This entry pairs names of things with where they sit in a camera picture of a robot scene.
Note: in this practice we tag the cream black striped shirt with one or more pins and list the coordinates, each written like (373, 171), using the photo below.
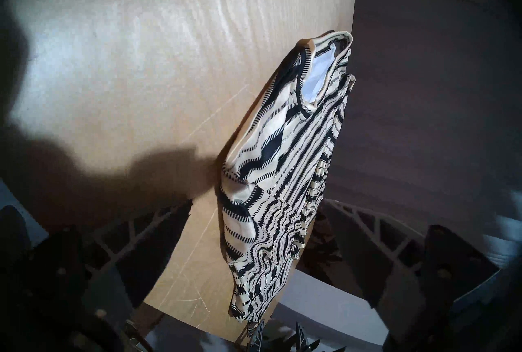
(277, 159)

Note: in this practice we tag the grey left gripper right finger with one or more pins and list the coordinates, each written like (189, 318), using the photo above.
(367, 257)

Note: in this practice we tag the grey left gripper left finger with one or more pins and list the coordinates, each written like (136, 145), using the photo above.
(134, 249)

